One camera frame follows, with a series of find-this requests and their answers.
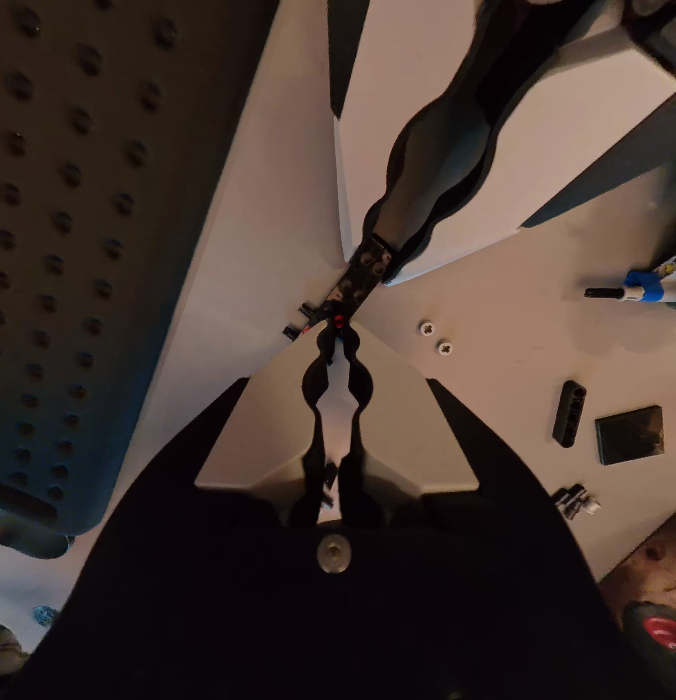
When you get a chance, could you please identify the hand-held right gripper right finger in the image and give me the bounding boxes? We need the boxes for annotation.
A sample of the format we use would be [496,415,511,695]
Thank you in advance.
[340,319,480,528]

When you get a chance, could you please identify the black blue toy car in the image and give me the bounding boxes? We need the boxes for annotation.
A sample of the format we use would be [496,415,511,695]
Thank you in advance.
[584,202,676,335]

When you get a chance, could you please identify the black beam assembly red pins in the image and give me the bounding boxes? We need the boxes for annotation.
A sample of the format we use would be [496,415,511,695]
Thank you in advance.
[282,234,394,342]

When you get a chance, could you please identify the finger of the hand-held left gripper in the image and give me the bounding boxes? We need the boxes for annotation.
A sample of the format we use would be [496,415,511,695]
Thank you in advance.
[334,0,494,264]
[382,22,676,287]

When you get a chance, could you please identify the light grey desk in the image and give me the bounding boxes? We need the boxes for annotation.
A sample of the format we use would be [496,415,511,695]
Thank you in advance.
[94,0,676,580]

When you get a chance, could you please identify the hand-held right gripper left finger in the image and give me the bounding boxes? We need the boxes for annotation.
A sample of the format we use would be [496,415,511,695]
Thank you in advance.
[193,322,340,527]

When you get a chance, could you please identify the toy set box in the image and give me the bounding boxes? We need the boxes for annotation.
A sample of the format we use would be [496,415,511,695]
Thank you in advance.
[598,506,676,700]

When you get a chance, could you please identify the black short beam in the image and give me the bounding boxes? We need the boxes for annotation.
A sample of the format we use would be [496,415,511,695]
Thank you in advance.
[552,380,587,449]

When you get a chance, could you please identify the black square tile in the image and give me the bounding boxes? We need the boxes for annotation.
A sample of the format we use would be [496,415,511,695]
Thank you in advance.
[595,405,665,467]

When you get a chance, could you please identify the dark dimpled panel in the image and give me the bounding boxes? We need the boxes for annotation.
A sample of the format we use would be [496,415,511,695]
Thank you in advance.
[0,0,281,559]

